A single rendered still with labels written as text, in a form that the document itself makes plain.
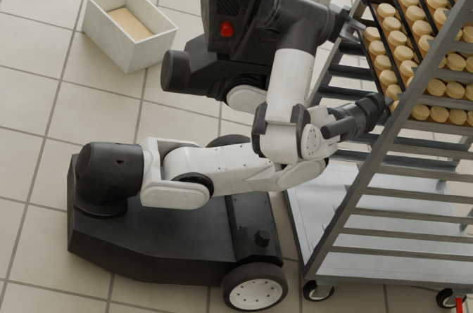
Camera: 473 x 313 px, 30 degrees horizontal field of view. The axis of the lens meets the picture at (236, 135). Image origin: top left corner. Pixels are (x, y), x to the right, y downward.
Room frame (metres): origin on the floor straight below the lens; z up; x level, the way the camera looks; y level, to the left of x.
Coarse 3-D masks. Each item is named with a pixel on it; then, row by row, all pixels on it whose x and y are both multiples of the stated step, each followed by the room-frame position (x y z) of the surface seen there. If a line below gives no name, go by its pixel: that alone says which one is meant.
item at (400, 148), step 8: (392, 144) 1.86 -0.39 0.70; (400, 144) 1.86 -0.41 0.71; (400, 152) 1.87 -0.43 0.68; (408, 152) 1.88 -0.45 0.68; (416, 152) 1.89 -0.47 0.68; (424, 152) 1.90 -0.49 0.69; (432, 152) 1.91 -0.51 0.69; (440, 152) 1.92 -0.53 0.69; (448, 152) 1.93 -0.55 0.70; (456, 152) 1.93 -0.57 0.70; (464, 152) 1.94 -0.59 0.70; (472, 152) 1.96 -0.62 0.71
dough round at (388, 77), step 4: (384, 72) 2.02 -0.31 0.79; (388, 72) 2.03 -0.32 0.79; (392, 72) 2.04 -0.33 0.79; (380, 76) 2.01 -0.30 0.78; (384, 76) 2.01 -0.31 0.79; (388, 76) 2.01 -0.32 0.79; (392, 76) 2.02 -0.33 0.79; (384, 80) 2.00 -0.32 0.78; (388, 80) 2.00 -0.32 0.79; (392, 80) 2.00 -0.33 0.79; (396, 80) 2.01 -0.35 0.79; (388, 84) 2.00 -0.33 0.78
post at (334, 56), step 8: (352, 8) 2.24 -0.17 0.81; (360, 8) 2.23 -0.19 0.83; (352, 16) 2.22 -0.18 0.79; (360, 16) 2.23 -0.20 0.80; (344, 24) 2.24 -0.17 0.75; (352, 32) 2.23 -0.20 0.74; (336, 40) 2.24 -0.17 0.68; (336, 48) 2.22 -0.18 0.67; (328, 56) 2.25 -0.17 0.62; (336, 56) 2.23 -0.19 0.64; (328, 64) 2.23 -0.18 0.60; (320, 72) 2.25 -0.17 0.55; (320, 80) 2.23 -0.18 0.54; (328, 80) 2.23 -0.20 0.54; (312, 96) 2.23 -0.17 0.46; (312, 104) 2.22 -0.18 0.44
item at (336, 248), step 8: (336, 248) 1.86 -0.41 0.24; (344, 248) 1.87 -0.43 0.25; (352, 248) 1.88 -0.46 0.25; (360, 248) 1.89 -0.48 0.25; (368, 248) 1.90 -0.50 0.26; (376, 248) 1.92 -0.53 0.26; (384, 248) 1.96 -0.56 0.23; (392, 256) 1.94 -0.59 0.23; (400, 256) 1.95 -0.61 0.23; (408, 256) 1.96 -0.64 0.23; (416, 256) 1.97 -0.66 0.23; (424, 256) 1.99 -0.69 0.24; (432, 256) 2.00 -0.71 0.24; (440, 256) 2.01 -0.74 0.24; (448, 256) 2.02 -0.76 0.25; (456, 256) 2.03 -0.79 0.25; (464, 256) 2.04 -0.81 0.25; (472, 256) 2.05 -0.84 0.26
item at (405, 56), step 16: (384, 16) 2.17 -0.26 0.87; (384, 32) 2.10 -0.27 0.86; (400, 32) 2.10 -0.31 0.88; (400, 48) 2.03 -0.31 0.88; (400, 64) 1.98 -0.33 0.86; (416, 64) 1.98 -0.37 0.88; (432, 80) 1.94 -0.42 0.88; (448, 80) 1.99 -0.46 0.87; (448, 96) 1.93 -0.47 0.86; (464, 96) 1.96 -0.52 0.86
